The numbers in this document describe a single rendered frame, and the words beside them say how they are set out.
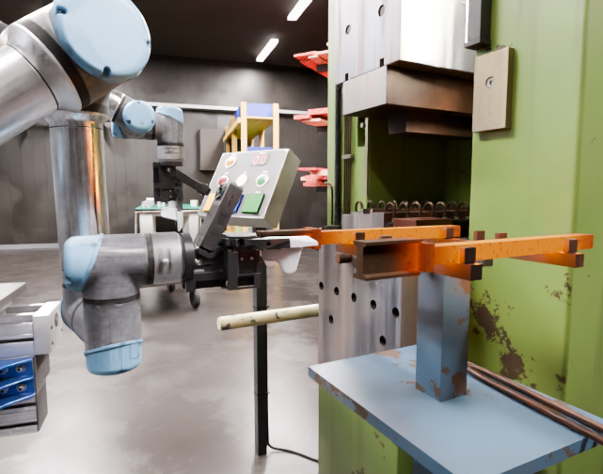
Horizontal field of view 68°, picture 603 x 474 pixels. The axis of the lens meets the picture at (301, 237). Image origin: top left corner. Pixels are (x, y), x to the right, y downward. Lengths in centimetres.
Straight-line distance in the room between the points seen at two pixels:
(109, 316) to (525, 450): 58
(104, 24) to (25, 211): 919
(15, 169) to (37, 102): 919
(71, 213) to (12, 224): 909
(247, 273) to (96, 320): 22
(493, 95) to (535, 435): 70
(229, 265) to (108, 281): 17
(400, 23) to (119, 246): 86
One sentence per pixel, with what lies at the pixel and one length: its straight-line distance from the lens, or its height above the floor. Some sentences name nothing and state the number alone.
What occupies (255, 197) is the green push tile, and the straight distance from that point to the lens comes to 155.
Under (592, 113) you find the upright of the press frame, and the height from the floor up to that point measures 120.
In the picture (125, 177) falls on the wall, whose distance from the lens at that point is 951.
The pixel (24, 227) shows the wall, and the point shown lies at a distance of 980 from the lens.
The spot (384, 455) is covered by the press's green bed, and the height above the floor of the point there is 39.
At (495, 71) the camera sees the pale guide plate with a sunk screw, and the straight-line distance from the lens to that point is 113.
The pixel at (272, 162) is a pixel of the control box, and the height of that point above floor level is 115.
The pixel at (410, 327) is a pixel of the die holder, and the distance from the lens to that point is 109.
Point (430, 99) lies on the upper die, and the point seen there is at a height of 130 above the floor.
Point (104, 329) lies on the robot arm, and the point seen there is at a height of 86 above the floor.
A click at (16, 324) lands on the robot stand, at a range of 117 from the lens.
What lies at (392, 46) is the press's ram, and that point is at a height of 140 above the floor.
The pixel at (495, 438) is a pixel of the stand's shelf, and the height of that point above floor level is 71.
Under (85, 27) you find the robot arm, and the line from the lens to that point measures 62.
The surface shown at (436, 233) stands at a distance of 90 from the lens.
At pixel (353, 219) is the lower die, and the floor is 97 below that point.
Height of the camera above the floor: 104
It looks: 6 degrees down
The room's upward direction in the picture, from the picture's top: straight up
